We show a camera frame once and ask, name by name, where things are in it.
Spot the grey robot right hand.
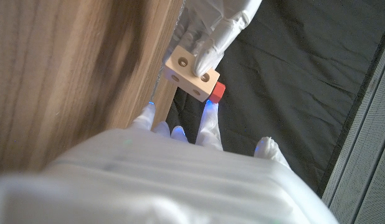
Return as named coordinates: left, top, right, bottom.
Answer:
left=0, top=100, right=338, bottom=224

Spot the red screw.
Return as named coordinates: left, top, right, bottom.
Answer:
left=209, top=81, right=227, bottom=104

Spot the wooden block with holes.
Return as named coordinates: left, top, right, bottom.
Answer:
left=163, top=45, right=221, bottom=103

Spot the black backdrop curtain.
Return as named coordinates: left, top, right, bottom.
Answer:
left=166, top=0, right=385, bottom=197

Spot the white perforated metal panel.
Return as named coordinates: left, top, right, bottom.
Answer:
left=321, top=34, right=385, bottom=224

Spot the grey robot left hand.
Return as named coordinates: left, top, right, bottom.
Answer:
left=163, top=0, right=262, bottom=78

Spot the grey tape outline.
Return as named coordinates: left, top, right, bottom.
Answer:
left=148, top=0, right=186, bottom=103

